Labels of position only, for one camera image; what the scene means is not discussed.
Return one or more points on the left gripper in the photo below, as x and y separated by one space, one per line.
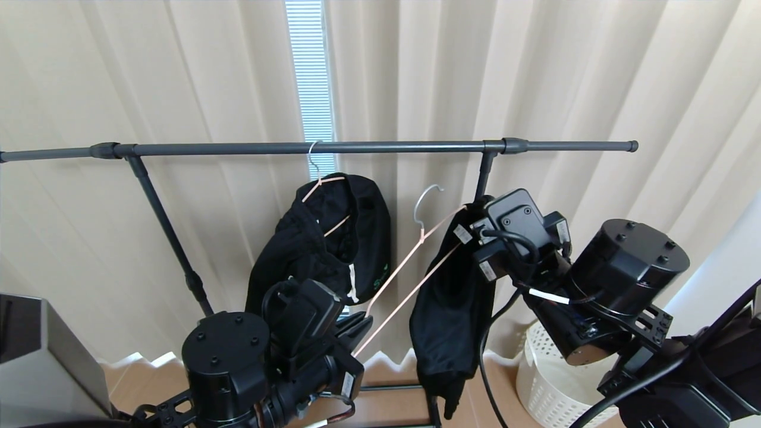
315 383

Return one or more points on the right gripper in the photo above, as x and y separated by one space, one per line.
582 333

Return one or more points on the black garment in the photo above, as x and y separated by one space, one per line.
446 315

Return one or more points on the pink clothes hanger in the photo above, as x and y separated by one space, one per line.
404 261
324 180

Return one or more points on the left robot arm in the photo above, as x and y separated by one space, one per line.
226 356

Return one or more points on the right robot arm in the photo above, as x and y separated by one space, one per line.
630 267

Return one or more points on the white laundry basket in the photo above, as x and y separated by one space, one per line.
547 386

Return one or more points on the black clothes rack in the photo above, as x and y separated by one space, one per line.
238 147

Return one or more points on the beige curtain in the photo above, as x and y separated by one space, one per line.
148 71
565 71

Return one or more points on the window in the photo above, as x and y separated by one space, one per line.
309 71

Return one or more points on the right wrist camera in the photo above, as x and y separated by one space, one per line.
517 220

